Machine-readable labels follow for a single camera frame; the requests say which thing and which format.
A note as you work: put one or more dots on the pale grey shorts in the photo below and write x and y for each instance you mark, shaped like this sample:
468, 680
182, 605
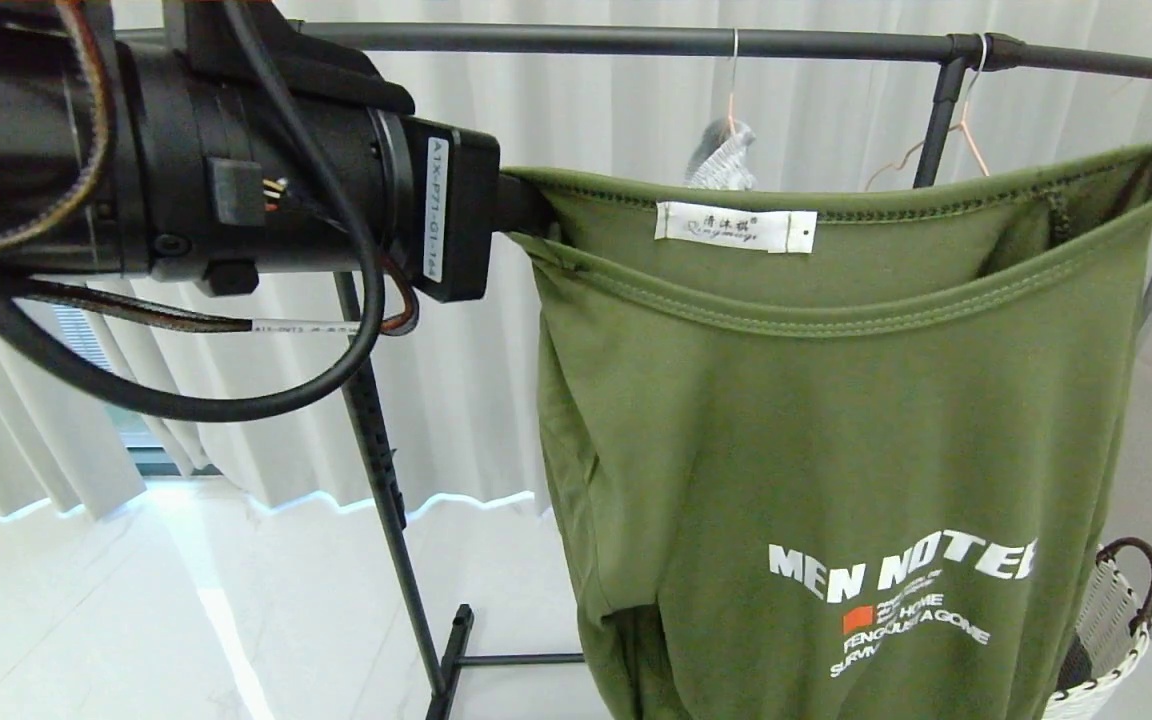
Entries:
726, 160

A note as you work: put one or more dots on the window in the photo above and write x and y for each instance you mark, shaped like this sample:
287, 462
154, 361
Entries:
126, 425

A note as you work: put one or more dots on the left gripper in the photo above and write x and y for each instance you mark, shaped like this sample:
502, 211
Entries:
286, 180

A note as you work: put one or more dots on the white laundry basket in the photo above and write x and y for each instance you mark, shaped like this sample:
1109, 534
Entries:
1106, 620

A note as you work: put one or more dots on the black clothes rack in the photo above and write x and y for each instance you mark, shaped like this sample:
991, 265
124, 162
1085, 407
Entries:
836, 43

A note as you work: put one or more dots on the white curtain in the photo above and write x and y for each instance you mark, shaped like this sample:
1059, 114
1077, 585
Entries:
16, 420
586, 110

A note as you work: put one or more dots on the pink clothes hanger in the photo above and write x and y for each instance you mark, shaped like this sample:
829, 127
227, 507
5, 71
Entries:
732, 110
976, 150

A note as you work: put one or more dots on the olive green garment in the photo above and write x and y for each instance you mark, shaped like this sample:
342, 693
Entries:
836, 420

